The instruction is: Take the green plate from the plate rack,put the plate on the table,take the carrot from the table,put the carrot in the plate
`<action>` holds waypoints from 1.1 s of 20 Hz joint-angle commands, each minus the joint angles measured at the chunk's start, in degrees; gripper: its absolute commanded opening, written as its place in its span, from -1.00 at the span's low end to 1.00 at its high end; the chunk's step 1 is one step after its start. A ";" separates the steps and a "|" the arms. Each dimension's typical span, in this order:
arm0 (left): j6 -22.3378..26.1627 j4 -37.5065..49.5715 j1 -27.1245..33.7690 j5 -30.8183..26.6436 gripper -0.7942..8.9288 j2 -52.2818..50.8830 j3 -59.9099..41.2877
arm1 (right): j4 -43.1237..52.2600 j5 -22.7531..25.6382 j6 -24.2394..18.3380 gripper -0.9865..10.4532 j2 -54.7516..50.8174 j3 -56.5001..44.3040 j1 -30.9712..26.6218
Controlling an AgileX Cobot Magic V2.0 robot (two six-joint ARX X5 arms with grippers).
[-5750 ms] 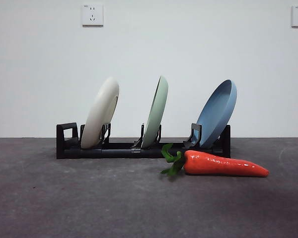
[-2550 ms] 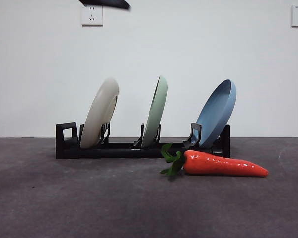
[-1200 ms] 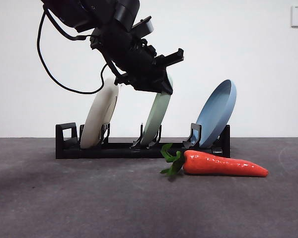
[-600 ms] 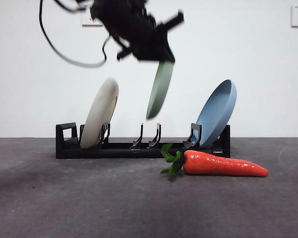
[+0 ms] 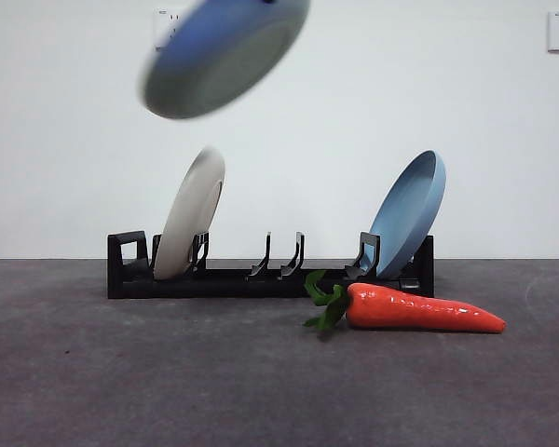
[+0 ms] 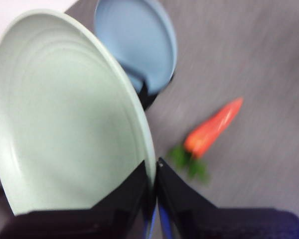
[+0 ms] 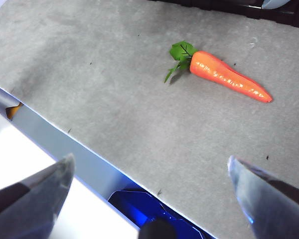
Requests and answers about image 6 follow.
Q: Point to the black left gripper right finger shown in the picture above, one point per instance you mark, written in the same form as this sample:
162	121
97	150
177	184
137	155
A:
214	224

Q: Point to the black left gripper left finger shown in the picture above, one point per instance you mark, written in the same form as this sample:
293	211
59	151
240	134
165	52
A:
102	224

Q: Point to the orange carrot with green leaves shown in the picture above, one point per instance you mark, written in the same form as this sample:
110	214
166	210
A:
209	129

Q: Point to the pale green plate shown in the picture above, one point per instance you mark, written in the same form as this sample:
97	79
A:
64	112

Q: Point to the blue plate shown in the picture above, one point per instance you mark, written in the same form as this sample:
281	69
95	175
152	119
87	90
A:
139	44

